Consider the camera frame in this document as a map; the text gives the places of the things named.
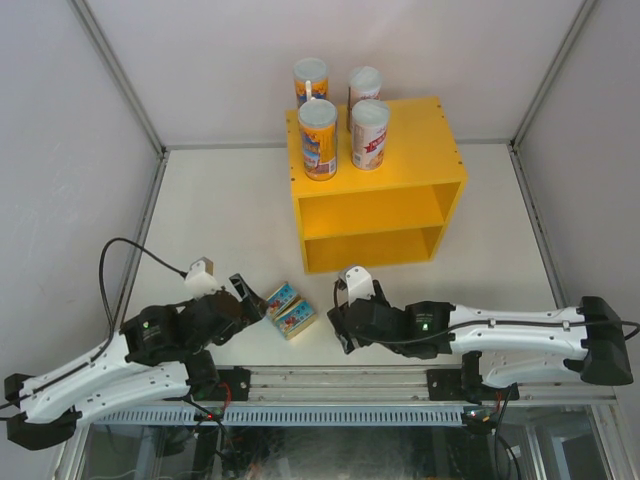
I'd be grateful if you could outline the blue luncheon meat tin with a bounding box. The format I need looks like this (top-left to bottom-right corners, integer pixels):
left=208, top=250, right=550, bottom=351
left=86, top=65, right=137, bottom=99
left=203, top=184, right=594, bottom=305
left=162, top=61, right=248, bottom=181
left=266, top=282, right=300, bottom=320
left=273, top=299, right=316, bottom=340

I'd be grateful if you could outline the yellow wooden shelf cabinet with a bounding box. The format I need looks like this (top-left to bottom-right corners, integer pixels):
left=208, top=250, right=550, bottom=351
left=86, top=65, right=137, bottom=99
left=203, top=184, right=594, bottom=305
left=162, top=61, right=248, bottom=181
left=286, top=97, right=468, bottom=273

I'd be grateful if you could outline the yellow can with white spoon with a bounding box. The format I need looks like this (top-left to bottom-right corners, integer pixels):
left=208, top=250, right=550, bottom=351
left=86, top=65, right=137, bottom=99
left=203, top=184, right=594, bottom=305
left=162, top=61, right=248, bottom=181
left=298, top=99, right=338, bottom=181

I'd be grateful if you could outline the white porridge can red label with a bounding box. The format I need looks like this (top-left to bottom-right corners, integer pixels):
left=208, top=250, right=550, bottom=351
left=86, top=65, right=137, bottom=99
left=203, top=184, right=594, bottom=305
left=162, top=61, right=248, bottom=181
left=348, top=66, right=382, bottom=108

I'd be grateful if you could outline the orange can with spoon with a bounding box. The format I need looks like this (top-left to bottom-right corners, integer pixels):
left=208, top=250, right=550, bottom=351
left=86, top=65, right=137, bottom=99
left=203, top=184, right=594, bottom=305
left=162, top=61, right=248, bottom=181
left=293, top=57, right=329, bottom=108

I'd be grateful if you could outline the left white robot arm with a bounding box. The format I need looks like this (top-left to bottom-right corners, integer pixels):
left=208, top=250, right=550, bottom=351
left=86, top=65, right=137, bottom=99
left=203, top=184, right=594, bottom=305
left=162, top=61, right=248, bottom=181
left=4, top=274, right=268, bottom=451

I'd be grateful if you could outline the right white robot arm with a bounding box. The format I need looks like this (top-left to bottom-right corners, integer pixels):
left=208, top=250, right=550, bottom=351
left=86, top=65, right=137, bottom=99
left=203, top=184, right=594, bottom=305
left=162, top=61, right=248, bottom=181
left=328, top=281, right=633, bottom=403

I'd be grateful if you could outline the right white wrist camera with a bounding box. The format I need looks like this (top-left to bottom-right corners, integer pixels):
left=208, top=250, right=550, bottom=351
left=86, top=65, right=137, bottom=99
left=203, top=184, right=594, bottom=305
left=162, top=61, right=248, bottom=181
left=338, top=265, right=375, bottom=305

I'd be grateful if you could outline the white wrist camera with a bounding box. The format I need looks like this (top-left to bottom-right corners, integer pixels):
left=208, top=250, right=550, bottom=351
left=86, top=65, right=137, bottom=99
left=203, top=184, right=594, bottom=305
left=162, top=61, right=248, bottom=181
left=184, top=257, right=219, bottom=299
left=338, top=265, right=375, bottom=305

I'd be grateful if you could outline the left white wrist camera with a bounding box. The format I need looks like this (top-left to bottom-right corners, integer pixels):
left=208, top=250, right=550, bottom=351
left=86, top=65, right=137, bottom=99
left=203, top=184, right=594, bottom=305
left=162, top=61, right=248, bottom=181
left=184, top=257, right=219, bottom=299

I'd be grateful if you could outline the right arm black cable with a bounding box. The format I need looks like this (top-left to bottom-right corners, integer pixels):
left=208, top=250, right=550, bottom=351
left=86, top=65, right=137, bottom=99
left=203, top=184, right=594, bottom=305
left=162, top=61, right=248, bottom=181
left=332, top=277, right=640, bottom=346

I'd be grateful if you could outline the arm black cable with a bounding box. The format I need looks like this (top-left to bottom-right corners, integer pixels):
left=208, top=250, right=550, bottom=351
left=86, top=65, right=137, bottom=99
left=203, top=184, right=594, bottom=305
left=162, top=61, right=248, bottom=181
left=332, top=277, right=640, bottom=346
left=0, top=237, right=190, bottom=416

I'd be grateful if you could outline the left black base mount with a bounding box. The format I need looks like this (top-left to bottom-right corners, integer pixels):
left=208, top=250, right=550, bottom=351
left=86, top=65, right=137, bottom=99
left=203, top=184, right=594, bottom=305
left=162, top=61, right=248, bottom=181
left=212, top=366, right=251, bottom=402

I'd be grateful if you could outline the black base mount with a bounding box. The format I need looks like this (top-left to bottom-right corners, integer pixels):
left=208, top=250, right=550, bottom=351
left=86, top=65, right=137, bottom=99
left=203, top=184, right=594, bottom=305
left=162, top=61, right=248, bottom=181
left=426, top=368, right=465, bottom=401
left=212, top=366, right=251, bottom=402

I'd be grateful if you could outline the aluminium frame rail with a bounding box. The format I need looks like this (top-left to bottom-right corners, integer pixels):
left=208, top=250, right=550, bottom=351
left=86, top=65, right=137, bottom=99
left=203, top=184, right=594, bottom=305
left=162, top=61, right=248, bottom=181
left=214, top=363, right=617, bottom=404

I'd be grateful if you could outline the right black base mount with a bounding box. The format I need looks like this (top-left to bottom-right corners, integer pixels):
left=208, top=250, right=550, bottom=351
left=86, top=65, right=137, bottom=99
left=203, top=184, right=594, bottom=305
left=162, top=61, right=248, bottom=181
left=426, top=368, right=465, bottom=401

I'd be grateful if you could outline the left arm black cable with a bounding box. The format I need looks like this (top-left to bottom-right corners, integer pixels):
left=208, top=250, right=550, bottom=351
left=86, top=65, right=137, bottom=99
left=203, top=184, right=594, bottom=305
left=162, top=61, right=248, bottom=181
left=0, top=237, right=190, bottom=416

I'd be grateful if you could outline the grey slotted cable duct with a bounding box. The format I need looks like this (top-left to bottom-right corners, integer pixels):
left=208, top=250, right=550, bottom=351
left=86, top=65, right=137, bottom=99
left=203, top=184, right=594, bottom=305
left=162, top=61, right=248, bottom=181
left=93, top=405, right=495, bottom=427

